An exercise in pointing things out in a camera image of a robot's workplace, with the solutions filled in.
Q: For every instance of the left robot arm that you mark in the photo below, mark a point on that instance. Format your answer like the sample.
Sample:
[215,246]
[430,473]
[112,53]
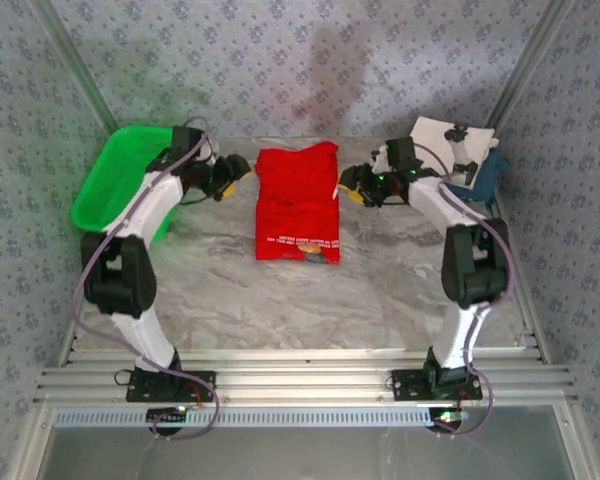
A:
[140,210]

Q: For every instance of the white t-shirt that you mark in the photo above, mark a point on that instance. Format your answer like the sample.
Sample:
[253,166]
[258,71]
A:
[430,132]

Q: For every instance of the green plastic basket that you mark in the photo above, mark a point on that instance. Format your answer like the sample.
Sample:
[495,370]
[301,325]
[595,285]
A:
[115,175]

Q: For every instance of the aluminium corner post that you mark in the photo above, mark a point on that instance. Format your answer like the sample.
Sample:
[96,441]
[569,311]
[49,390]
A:
[530,65]
[75,65]

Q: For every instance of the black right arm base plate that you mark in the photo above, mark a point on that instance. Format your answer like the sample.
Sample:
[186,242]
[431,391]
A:
[410,385]

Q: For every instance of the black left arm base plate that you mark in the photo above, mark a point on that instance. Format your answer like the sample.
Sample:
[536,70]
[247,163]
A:
[200,382]

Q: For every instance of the aluminium mounting rail frame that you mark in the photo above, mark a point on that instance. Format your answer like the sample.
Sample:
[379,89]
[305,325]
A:
[305,380]

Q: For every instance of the red bear print t-shirt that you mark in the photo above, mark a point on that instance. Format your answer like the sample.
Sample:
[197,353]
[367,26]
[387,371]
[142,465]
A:
[297,200]

